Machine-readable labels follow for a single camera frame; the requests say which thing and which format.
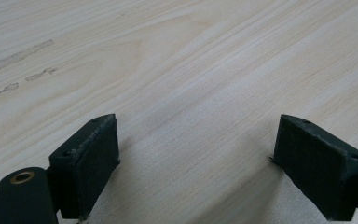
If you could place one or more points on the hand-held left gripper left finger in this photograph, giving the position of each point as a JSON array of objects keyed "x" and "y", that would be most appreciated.
[{"x": 87, "y": 174}]

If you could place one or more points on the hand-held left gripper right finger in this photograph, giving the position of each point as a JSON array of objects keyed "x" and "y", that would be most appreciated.
[{"x": 317, "y": 168}]

